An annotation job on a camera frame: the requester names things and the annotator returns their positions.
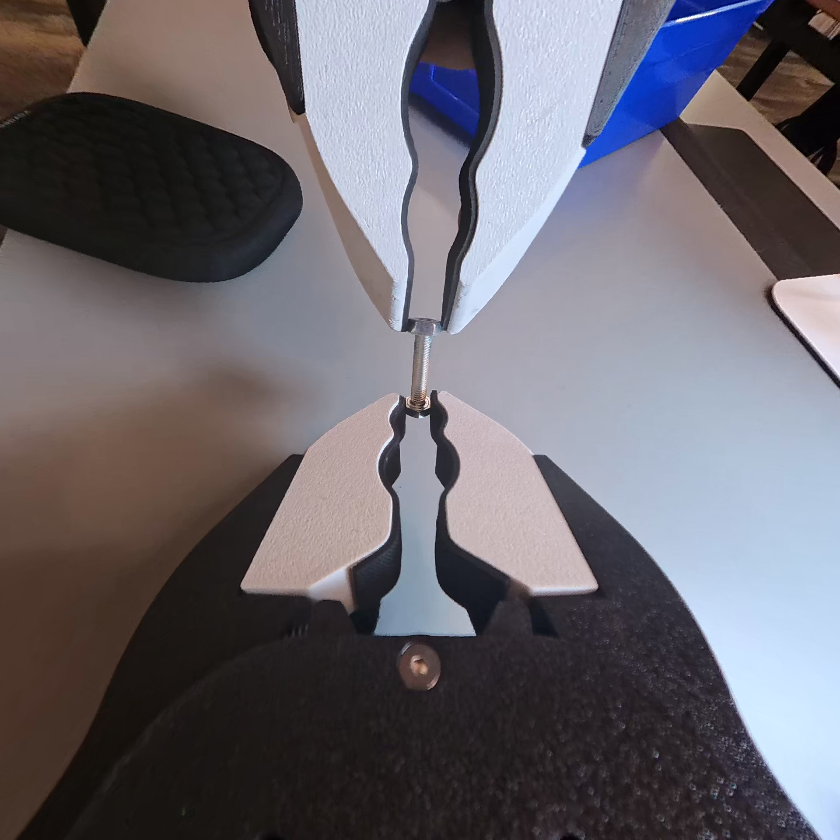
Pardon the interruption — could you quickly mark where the thin steel screw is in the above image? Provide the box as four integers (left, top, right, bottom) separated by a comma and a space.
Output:
407, 329, 431, 410

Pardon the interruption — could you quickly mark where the white document stand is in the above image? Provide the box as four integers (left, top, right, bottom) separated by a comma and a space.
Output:
770, 273, 840, 384

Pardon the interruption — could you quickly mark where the black wrist rest pad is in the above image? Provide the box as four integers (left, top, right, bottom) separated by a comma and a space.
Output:
0, 92, 304, 284

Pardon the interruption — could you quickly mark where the blue plastic bin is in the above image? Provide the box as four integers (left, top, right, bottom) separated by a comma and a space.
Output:
410, 0, 775, 165

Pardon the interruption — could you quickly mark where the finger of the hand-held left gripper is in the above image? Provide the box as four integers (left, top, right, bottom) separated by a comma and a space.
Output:
289, 0, 437, 332
441, 0, 627, 334

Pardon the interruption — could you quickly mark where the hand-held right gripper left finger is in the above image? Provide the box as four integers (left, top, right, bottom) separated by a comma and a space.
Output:
242, 394, 404, 613

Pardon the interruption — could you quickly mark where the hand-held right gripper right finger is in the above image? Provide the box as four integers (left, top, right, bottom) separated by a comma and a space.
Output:
434, 390, 601, 609

